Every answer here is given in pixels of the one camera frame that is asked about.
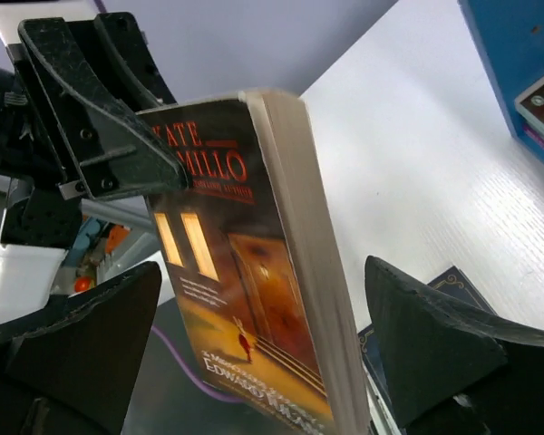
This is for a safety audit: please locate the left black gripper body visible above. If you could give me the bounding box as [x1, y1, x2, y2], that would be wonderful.
[0, 44, 82, 247]

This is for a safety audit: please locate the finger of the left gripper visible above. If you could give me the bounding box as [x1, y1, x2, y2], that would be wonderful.
[18, 18, 189, 199]
[68, 12, 176, 111]

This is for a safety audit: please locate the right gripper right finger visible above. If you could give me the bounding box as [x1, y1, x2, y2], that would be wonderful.
[364, 256, 544, 434]

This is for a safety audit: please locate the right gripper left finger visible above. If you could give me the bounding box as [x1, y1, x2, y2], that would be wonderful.
[0, 262, 161, 434]

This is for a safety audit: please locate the Nineteen Eighty-Four blue book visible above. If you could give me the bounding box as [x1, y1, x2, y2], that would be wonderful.
[358, 266, 496, 434]

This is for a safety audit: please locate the dark door cover book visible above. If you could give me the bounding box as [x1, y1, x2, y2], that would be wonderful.
[140, 89, 371, 434]

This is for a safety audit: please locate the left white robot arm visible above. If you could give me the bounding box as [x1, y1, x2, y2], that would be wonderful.
[0, 1, 189, 324]

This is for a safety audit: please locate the blue and yellow bookshelf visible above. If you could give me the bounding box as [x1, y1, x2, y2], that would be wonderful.
[459, 1, 544, 164]

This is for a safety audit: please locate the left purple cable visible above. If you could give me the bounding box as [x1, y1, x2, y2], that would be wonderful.
[149, 324, 246, 404]

